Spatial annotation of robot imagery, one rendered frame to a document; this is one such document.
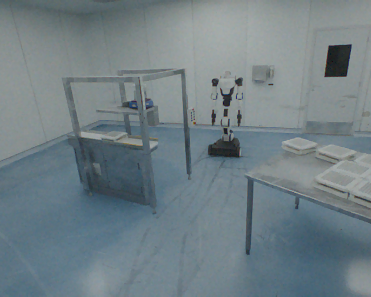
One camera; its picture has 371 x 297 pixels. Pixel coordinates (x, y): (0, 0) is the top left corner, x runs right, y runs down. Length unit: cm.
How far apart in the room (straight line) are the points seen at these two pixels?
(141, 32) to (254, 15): 265
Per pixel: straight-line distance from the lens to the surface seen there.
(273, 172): 229
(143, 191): 333
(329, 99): 615
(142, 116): 276
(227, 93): 461
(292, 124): 622
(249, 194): 231
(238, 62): 606
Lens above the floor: 186
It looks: 21 degrees down
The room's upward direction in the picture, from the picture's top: 3 degrees counter-clockwise
